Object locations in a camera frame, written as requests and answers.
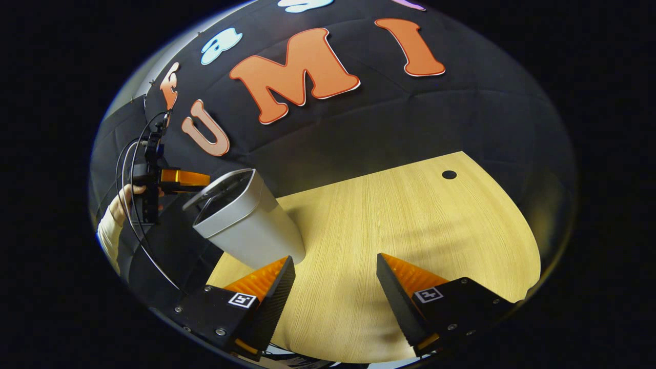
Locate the wooden desktop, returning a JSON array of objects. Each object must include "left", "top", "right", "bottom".
[{"left": 205, "top": 151, "right": 541, "bottom": 364}]

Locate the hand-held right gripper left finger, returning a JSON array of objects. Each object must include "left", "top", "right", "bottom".
[{"left": 172, "top": 255, "right": 296, "bottom": 362}]

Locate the white desktop garbage bin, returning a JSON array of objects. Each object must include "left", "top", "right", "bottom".
[{"left": 182, "top": 168, "right": 306, "bottom": 271}]

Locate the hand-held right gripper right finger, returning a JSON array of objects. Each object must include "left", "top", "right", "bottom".
[{"left": 376, "top": 253, "right": 516, "bottom": 358}]

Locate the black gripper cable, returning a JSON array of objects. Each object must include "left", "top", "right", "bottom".
[{"left": 115, "top": 110, "right": 181, "bottom": 292}]

